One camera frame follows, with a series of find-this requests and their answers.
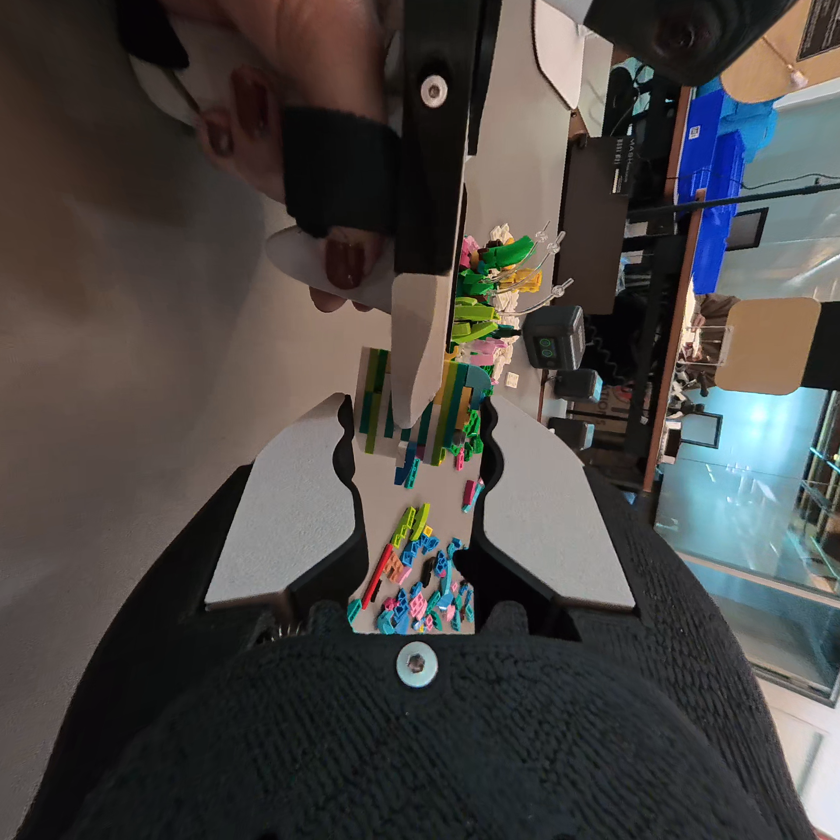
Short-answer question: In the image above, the scatter of small mixed bricks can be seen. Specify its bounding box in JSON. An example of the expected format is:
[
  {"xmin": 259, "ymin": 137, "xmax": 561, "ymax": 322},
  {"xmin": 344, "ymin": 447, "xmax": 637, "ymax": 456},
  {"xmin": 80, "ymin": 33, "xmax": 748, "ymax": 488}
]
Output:
[{"xmin": 346, "ymin": 459, "xmax": 487, "ymax": 636}]

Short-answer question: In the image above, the pile of green bricks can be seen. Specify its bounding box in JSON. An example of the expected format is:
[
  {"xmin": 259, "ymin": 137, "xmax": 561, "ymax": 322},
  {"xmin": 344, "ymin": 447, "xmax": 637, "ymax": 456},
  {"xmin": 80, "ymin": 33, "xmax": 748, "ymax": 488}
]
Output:
[{"xmin": 446, "ymin": 413, "xmax": 487, "ymax": 470}]

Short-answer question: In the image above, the wooden panel black label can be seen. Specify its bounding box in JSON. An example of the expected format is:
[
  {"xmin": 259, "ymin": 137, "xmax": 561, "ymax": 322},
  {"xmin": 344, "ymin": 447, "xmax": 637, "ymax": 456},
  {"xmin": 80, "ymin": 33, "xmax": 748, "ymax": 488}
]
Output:
[{"xmin": 718, "ymin": 0, "xmax": 840, "ymax": 105}]

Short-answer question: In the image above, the black framed screen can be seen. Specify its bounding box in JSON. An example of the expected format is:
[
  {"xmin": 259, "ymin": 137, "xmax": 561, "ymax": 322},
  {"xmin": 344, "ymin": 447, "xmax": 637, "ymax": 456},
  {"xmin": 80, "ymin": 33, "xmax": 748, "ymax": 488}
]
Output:
[
  {"xmin": 666, "ymin": 412, "xmax": 723, "ymax": 448},
  {"xmin": 725, "ymin": 209, "xmax": 769, "ymax": 252}
]

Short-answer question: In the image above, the red bar brick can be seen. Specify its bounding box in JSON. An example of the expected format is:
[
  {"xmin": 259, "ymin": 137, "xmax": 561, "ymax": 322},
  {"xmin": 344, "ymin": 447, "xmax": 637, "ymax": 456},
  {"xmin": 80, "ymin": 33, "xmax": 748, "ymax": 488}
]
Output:
[{"xmin": 360, "ymin": 541, "xmax": 395, "ymax": 605}]

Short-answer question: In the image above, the person's left hand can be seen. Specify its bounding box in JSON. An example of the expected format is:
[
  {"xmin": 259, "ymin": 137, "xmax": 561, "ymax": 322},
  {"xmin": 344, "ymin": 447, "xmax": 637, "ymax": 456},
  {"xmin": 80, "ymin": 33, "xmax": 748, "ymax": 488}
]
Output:
[{"xmin": 164, "ymin": 0, "xmax": 401, "ymax": 315}]

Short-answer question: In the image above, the multicoloured striped brick model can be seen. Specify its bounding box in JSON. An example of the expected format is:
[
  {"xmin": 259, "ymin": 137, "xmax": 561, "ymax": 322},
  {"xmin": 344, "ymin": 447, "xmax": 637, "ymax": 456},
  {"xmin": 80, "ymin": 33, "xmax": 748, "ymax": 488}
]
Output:
[{"xmin": 354, "ymin": 346, "xmax": 494, "ymax": 490}]

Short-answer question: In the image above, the black stand pole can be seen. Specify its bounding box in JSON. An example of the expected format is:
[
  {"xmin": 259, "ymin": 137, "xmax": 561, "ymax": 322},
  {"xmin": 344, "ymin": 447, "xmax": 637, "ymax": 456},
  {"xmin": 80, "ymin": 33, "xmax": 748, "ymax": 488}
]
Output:
[{"xmin": 626, "ymin": 180, "xmax": 840, "ymax": 224}]

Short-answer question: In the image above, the green brick flower model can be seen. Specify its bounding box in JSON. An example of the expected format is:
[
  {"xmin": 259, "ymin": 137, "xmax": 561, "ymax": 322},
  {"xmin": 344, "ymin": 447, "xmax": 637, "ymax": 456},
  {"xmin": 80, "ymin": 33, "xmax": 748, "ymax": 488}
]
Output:
[{"xmin": 453, "ymin": 226, "xmax": 546, "ymax": 368}]

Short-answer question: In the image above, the black charger box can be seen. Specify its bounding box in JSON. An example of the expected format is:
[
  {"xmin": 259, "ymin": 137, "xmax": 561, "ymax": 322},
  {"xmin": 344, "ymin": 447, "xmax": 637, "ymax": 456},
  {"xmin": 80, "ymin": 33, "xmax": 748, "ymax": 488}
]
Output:
[
  {"xmin": 554, "ymin": 369, "xmax": 603, "ymax": 403},
  {"xmin": 548, "ymin": 416, "xmax": 595, "ymax": 450}
]

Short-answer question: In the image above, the black power box green display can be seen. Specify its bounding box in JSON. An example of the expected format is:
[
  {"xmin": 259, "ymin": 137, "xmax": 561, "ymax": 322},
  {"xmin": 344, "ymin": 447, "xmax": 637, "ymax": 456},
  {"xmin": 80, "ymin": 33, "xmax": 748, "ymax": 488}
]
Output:
[{"xmin": 523, "ymin": 305, "xmax": 586, "ymax": 370}]

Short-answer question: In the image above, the blue bin white label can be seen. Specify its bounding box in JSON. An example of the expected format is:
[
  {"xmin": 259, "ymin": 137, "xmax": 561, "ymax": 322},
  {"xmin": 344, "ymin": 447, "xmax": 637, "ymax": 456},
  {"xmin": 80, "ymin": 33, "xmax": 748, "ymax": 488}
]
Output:
[{"xmin": 682, "ymin": 92, "xmax": 742, "ymax": 198}]

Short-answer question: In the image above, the blue plastic bin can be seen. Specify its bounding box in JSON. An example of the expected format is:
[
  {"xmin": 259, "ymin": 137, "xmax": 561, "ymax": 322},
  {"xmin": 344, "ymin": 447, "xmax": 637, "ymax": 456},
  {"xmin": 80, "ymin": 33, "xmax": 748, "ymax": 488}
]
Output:
[{"xmin": 692, "ymin": 190, "xmax": 739, "ymax": 295}]

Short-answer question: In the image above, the white rounded mat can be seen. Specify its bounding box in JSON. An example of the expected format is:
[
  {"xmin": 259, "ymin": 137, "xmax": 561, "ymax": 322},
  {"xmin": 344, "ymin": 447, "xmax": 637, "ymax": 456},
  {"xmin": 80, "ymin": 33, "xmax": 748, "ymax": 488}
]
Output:
[{"xmin": 533, "ymin": 0, "xmax": 588, "ymax": 109}]

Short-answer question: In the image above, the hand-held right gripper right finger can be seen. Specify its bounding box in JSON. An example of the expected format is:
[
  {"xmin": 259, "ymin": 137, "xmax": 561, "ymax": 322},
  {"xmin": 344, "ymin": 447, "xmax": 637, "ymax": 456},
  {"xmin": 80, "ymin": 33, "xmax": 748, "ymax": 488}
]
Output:
[{"xmin": 453, "ymin": 395, "xmax": 636, "ymax": 634}]

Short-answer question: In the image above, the grey desk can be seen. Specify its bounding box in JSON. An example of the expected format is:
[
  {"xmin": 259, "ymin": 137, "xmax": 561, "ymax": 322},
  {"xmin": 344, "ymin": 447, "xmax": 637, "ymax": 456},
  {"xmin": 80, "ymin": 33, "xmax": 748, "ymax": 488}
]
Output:
[{"xmin": 0, "ymin": 0, "xmax": 578, "ymax": 840}]

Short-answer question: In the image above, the clear acrylic box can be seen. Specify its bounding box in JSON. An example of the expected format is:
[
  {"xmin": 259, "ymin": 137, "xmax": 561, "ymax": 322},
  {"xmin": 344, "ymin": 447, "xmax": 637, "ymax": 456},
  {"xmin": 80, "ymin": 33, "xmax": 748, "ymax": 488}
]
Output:
[{"xmin": 686, "ymin": 322, "xmax": 735, "ymax": 367}]

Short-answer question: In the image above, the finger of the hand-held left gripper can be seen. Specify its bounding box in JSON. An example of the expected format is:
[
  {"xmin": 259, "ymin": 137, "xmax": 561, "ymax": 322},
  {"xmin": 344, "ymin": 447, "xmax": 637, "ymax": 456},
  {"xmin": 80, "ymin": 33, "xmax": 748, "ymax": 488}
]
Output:
[{"xmin": 389, "ymin": 272, "xmax": 455, "ymax": 429}]

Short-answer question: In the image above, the black case white print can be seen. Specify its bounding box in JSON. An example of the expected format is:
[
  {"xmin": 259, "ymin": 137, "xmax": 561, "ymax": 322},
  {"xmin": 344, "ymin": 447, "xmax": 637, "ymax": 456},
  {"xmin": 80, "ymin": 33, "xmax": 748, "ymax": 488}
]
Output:
[{"xmin": 558, "ymin": 134, "xmax": 634, "ymax": 316}]

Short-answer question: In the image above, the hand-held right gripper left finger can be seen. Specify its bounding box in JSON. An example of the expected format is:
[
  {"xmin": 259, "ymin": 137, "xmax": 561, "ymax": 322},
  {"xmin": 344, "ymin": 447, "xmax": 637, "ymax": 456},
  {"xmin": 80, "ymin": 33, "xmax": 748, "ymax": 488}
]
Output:
[{"xmin": 205, "ymin": 392, "xmax": 367, "ymax": 634}]

